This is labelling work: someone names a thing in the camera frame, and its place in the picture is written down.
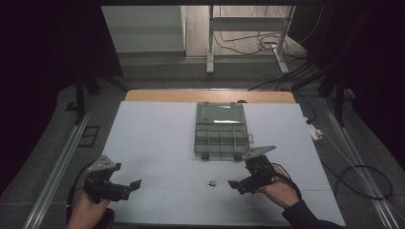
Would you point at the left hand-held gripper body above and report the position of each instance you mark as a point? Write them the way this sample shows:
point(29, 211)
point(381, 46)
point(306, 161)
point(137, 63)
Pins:
point(102, 186)

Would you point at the person's right hand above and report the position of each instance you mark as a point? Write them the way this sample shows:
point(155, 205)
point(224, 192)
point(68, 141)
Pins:
point(281, 192)

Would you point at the person's left hand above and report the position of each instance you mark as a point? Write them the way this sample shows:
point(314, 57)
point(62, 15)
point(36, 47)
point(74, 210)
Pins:
point(86, 216)

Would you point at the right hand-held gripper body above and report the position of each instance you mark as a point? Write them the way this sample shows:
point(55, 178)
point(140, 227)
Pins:
point(259, 173)

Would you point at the small grey metal part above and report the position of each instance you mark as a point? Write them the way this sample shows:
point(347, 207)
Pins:
point(212, 183)

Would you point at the aluminium floor rail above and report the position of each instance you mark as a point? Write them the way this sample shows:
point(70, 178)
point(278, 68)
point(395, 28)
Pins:
point(54, 178)
point(356, 159)

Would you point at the white cabinet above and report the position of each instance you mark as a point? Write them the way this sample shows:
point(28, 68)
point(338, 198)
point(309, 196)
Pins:
point(143, 28)

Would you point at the black metal stand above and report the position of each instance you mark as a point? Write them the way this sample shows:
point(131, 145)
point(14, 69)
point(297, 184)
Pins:
point(79, 98)
point(340, 101)

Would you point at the grey plastic compartment box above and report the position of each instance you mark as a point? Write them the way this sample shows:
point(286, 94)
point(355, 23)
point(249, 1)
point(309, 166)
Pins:
point(222, 133)

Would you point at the white table mat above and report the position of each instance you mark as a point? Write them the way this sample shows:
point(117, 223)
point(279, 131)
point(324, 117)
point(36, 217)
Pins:
point(153, 136)

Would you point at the white metal desk frame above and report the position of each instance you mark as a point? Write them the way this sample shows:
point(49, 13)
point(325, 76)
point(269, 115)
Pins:
point(245, 24)

